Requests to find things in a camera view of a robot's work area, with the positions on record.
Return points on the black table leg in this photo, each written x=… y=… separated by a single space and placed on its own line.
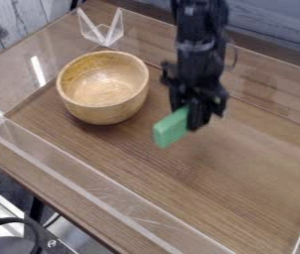
x=36 y=210

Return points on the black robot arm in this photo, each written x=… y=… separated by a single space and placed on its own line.
x=200 y=20

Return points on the green rectangular block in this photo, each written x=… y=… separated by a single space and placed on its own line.
x=172 y=128

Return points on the clear acrylic tray enclosure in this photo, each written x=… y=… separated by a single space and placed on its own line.
x=219 y=194

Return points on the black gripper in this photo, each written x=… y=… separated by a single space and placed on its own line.
x=193 y=79

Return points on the light brown wooden bowl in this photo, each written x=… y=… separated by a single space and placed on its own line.
x=103 y=86

